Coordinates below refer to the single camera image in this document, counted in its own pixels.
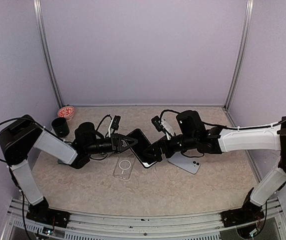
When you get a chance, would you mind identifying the black cup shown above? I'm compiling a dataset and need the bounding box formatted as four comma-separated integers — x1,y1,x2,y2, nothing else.
51,117,69,138

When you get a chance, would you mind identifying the teal green phone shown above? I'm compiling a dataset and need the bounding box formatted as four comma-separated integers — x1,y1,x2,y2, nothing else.
57,159,65,165

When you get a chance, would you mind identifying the front aluminium rail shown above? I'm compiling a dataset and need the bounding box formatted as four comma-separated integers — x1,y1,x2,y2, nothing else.
0,199,286,240

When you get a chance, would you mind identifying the right aluminium frame post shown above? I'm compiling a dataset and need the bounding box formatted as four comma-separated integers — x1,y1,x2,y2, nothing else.
224,0,254,112

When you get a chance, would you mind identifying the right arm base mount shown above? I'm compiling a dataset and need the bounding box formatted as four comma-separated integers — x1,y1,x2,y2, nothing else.
221,207,265,228

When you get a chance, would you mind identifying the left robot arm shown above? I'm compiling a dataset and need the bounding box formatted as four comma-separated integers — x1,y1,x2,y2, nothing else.
0,115,138,223

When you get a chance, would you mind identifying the red white patterned bowl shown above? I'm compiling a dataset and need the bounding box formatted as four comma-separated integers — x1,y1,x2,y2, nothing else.
57,105,75,121

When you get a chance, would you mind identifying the black phone with silver edge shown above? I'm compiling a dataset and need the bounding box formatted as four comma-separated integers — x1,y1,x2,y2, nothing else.
127,128,157,169

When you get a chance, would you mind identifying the aluminium frame post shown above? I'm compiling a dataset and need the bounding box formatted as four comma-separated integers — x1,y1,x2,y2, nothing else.
33,0,64,108
224,0,254,112

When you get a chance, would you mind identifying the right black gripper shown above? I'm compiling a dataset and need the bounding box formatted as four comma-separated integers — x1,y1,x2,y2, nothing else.
142,133,197,162

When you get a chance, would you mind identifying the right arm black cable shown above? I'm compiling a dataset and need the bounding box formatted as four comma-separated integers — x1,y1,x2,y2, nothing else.
159,108,286,131

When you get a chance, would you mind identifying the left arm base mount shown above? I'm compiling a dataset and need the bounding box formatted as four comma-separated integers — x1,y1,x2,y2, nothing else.
26,208,70,229

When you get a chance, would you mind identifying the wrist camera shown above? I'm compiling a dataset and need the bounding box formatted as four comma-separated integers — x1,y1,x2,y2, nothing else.
151,115,163,132
110,115,121,131

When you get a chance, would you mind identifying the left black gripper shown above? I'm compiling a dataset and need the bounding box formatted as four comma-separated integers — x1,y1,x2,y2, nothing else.
85,132,138,155

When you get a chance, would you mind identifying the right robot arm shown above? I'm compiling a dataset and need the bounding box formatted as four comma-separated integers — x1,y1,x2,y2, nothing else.
143,110,286,222

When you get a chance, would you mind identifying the clear magsafe phone case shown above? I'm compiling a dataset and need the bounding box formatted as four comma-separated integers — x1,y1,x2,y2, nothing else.
113,153,136,181

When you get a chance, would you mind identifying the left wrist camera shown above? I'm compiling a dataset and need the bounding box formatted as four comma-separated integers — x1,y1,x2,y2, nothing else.
110,115,121,131

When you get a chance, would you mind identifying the left aluminium frame post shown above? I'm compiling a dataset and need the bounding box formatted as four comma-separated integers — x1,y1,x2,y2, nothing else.
33,0,64,108

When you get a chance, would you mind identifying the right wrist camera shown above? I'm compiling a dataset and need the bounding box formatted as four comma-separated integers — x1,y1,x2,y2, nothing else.
151,115,163,132

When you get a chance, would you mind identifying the frosted clear phone case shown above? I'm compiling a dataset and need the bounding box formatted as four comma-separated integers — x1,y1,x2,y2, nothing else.
98,153,112,160

